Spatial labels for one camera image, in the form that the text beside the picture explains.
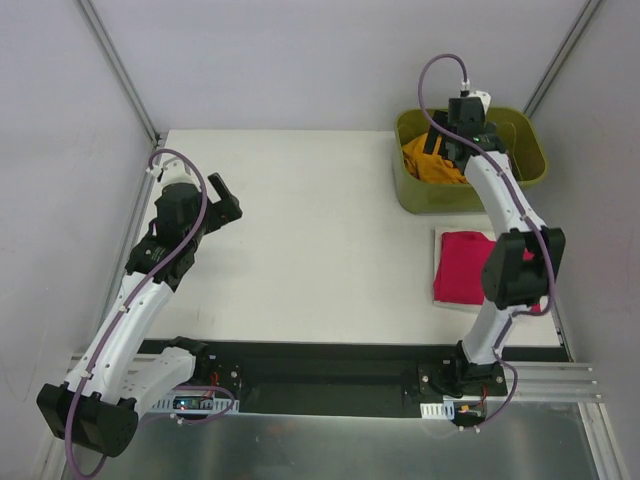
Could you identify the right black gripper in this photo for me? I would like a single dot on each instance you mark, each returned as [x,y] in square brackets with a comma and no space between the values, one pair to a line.
[439,145]

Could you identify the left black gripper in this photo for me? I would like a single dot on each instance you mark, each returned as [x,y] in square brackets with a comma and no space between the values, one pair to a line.
[220,208]

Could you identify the orange t shirt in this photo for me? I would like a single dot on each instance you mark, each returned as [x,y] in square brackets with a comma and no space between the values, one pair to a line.
[430,167]

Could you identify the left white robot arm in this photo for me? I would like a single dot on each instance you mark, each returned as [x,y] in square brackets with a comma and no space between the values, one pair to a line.
[99,404]

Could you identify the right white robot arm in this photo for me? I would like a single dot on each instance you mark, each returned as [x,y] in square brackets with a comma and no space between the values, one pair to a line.
[523,265]

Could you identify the olive green plastic bin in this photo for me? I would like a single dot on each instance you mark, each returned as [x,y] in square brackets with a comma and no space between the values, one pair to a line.
[515,130]

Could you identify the folded magenta t shirt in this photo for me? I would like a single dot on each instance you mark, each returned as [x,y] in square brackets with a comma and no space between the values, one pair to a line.
[462,270]

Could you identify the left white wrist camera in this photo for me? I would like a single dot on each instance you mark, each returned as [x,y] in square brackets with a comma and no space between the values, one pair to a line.
[175,171]

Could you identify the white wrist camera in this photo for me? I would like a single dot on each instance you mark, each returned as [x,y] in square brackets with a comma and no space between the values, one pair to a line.
[175,171]
[483,96]

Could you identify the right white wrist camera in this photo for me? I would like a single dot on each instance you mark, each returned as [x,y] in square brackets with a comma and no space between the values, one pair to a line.
[483,96]

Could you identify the right aluminium frame post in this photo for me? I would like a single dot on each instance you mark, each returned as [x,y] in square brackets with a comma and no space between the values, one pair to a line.
[571,40]

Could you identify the aluminium frame post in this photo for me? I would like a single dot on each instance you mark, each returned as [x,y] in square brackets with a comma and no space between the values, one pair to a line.
[108,49]
[571,40]

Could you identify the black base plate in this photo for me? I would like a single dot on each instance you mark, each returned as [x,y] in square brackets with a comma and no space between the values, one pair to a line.
[352,380]

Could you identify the left aluminium frame post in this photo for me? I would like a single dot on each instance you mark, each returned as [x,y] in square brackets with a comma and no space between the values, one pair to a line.
[108,49]

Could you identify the left white cable duct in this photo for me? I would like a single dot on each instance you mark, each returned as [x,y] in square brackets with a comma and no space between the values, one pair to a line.
[194,405]

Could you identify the white cable duct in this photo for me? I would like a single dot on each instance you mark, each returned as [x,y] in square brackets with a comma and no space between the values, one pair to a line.
[194,405]
[438,411]

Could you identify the aluminium front rail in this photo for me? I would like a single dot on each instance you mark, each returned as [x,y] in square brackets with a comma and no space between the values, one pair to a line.
[562,381]

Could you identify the right white cable duct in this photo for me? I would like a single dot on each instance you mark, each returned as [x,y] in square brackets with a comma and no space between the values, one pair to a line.
[438,411]

